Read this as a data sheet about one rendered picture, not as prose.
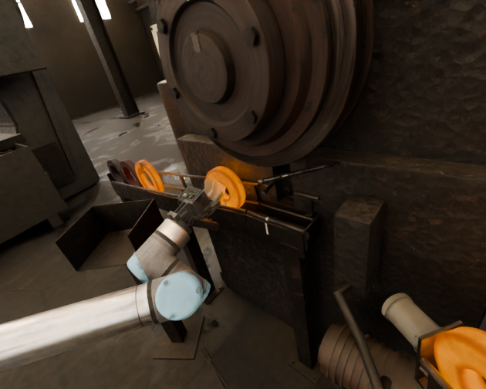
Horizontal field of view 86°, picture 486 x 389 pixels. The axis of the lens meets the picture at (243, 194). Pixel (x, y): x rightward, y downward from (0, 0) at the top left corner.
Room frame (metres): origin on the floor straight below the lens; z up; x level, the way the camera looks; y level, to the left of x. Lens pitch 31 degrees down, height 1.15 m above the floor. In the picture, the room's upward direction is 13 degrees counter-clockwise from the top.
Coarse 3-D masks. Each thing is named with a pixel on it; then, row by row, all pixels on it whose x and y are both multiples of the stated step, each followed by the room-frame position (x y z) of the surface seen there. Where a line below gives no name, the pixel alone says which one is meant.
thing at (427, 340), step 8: (440, 328) 0.21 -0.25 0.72; (448, 328) 0.20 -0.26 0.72; (424, 336) 0.20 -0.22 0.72; (432, 336) 0.20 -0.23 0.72; (424, 344) 0.20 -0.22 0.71; (432, 344) 0.20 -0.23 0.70; (424, 352) 0.19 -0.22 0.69; (432, 352) 0.20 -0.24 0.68; (416, 360) 0.20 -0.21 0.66; (432, 360) 0.19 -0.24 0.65; (416, 368) 0.19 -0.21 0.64; (416, 376) 0.19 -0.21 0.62
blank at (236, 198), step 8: (216, 168) 0.76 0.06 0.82; (224, 168) 0.75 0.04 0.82; (208, 176) 0.78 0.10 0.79; (216, 176) 0.75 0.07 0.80; (224, 176) 0.72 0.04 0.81; (232, 176) 0.72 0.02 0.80; (224, 184) 0.73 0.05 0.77; (232, 184) 0.70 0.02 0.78; (240, 184) 0.71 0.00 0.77; (224, 192) 0.78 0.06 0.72; (232, 192) 0.70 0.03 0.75; (240, 192) 0.69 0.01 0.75; (224, 200) 0.74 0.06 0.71; (232, 200) 0.71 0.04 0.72; (240, 200) 0.69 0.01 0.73
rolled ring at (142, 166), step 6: (138, 162) 1.13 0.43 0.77; (144, 162) 1.12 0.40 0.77; (138, 168) 1.15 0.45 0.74; (144, 168) 1.10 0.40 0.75; (150, 168) 1.09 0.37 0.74; (138, 174) 1.18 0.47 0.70; (144, 174) 1.19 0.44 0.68; (150, 174) 1.07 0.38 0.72; (156, 174) 1.08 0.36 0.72; (144, 180) 1.18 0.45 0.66; (156, 180) 1.06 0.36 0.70; (144, 186) 1.17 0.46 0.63; (150, 186) 1.16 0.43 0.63; (156, 186) 1.06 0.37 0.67; (162, 186) 1.08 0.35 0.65
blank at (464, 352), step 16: (448, 336) 0.18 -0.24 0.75; (464, 336) 0.17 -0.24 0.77; (480, 336) 0.16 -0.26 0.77; (448, 352) 0.17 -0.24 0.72; (464, 352) 0.16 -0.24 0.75; (480, 352) 0.14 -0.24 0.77; (448, 368) 0.17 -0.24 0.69; (464, 368) 0.15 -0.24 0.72; (480, 368) 0.14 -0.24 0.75; (464, 384) 0.15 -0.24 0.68; (480, 384) 0.14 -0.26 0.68
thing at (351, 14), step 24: (336, 0) 0.43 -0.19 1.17; (360, 0) 0.46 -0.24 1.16; (336, 24) 0.43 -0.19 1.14; (360, 24) 0.45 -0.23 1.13; (336, 48) 0.43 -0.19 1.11; (360, 48) 0.45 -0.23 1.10; (336, 72) 0.43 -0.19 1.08; (336, 96) 0.43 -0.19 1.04; (336, 120) 0.43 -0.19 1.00; (216, 144) 0.68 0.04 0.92; (312, 144) 0.47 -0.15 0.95
